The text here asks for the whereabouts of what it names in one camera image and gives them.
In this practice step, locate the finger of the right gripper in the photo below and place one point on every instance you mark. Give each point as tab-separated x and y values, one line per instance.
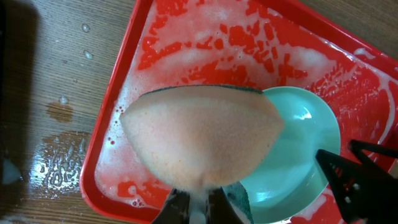
362	191
388	156

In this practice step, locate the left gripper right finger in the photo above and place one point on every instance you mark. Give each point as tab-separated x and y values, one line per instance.
219	210

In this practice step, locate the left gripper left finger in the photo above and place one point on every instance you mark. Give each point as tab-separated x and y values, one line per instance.
175	209

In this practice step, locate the pink sponge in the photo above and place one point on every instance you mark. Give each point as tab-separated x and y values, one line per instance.
202	137

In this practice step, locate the light blue plate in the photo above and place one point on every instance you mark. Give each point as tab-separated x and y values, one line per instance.
289	186

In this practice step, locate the red plastic tray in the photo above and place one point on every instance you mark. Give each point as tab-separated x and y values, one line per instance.
261	44

